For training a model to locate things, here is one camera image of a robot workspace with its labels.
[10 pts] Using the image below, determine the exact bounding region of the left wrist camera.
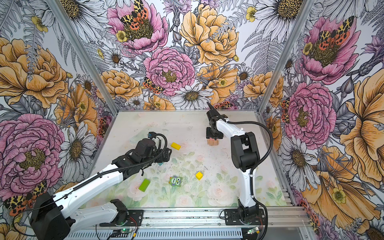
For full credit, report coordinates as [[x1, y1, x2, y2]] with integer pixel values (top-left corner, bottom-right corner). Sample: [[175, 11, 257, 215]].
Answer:
[[148, 132, 157, 139]]

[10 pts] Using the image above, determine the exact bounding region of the yellow rectangular block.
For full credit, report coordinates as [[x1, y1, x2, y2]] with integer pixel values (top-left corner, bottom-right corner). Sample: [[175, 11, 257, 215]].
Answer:
[[171, 143, 181, 150]]

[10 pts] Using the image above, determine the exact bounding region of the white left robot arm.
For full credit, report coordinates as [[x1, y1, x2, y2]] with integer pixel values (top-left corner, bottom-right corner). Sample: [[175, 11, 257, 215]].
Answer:
[[30, 138, 172, 240]]

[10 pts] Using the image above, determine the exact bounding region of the yellow cube block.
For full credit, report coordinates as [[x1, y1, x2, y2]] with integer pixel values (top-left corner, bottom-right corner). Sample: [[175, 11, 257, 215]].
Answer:
[[196, 172, 204, 181]]

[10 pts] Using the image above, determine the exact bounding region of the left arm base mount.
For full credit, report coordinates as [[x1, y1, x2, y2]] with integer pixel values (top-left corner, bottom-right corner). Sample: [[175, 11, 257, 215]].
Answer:
[[99, 210, 144, 227]]

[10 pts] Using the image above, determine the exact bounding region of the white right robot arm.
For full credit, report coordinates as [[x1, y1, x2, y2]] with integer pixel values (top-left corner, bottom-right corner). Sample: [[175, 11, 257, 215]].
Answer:
[[206, 104, 273, 225]]

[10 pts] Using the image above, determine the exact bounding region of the aluminium rail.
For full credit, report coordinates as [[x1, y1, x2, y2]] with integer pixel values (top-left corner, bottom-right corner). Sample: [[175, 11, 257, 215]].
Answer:
[[60, 203, 310, 232]]

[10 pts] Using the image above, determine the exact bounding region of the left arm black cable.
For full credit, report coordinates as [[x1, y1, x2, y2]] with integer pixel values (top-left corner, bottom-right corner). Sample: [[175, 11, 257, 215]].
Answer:
[[64, 132, 169, 193]]

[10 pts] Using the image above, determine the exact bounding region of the green rectangular block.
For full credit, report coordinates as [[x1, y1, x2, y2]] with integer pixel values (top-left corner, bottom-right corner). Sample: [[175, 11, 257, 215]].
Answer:
[[139, 179, 151, 192]]

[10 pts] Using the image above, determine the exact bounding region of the green owl toy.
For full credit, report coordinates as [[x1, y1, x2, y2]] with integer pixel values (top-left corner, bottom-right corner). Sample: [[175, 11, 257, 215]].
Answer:
[[169, 176, 183, 187]]

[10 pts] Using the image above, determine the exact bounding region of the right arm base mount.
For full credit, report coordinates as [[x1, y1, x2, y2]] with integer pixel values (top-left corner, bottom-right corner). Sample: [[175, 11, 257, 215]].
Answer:
[[223, 208, 266, 226]]

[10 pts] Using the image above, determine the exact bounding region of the natural wood block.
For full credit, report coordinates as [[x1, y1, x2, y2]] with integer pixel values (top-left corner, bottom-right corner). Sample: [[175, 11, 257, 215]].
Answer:
[[207, 139, 219, 146]]

